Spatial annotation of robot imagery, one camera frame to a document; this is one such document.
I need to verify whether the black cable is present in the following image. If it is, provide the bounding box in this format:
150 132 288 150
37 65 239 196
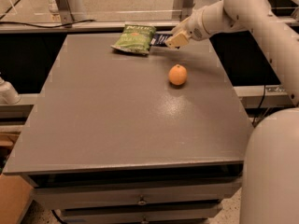
0 19 95 29

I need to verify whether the dark blue rxbar wrapper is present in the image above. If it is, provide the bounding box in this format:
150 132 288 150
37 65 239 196
150 34 171 47

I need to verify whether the metal bracket right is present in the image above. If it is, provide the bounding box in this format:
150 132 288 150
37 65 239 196
178 0 197 21

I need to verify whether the white pipe left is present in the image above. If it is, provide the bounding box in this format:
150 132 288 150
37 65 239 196
0 77 21 105

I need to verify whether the lower grey drawer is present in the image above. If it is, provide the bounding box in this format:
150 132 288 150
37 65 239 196
62 202 222 224

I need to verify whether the grey drawer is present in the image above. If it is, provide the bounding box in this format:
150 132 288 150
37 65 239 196
62 202 222 224
32 177 242 209

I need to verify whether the upper grey drawer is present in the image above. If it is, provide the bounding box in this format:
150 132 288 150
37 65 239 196
32 177 242 209

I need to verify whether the metal bracket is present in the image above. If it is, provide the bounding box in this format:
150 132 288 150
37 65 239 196
55 0 74 27
178 0 197 21

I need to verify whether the cardboard box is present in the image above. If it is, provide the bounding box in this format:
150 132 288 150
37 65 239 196
0 174 32 224

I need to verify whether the metal bracket left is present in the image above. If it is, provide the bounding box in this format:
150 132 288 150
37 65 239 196
55 0 74 27

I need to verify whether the orange fruit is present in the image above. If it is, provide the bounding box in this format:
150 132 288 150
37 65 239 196
168 64 187 86

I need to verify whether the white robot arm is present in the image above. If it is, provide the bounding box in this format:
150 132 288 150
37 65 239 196
165 0 299 224

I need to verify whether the green jalapeno chip bag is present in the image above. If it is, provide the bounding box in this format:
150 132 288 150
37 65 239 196
112 24 156 55

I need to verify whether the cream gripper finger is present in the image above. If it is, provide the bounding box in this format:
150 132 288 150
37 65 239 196
165 32 189 49

